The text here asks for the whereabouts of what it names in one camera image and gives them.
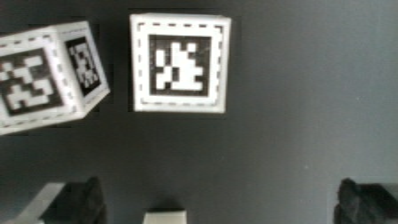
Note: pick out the white tagged cube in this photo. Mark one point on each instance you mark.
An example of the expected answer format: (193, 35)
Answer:
(180, 55)
(52, 77)

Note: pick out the white U-shaped obstacle fence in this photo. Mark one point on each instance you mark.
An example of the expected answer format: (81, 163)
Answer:
(166, 217)

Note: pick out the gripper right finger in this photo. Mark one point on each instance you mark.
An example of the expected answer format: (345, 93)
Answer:
(367, 203)

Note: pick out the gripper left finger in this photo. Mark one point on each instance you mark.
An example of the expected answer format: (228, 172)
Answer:
(67, 204)

